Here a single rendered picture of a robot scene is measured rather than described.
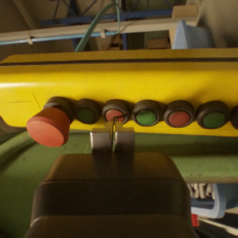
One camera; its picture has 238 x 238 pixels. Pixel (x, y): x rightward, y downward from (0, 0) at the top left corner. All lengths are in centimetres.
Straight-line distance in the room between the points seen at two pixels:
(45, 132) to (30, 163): 8
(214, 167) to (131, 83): 12
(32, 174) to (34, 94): 10
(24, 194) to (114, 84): 16
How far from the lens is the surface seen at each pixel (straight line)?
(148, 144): 21
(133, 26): 158
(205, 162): 20
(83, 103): 17
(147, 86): 16
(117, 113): 16
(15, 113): 23
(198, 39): 62
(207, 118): 17
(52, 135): 17
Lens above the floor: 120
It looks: 6 degrees up
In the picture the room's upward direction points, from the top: 92 degrees counter-clockwise
